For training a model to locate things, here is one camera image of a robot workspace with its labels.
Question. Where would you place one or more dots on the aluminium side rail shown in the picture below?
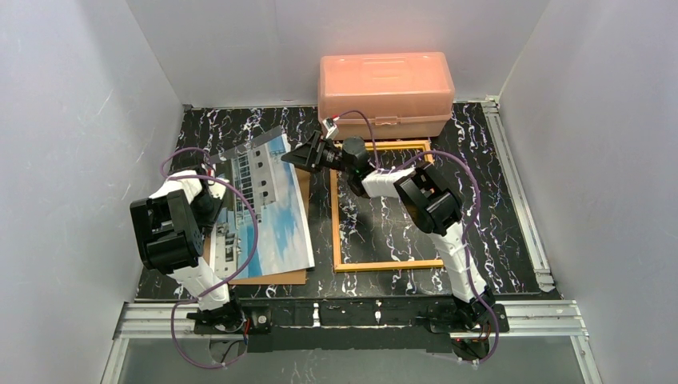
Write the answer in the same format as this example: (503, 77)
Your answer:
(540, 265)

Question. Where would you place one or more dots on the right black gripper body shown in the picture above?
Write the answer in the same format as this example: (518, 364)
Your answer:
(317, 154)

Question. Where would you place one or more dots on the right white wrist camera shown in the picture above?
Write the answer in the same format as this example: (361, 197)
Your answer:
(330, 127)

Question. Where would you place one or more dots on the yellow wooden picture frame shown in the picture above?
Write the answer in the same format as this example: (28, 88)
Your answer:
(339, 266)

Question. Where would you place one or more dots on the orange plastic storage box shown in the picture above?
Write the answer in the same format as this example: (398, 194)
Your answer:
(386, 96)

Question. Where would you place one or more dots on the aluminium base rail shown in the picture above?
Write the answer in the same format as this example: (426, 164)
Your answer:
(531, 318)

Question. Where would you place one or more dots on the building photo print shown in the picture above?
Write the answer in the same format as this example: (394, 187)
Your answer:
(253, 168)

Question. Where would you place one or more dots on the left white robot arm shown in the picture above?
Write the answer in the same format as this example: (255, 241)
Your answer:
(170, 228)

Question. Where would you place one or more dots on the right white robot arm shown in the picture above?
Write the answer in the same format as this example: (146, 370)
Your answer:
(434, 208)

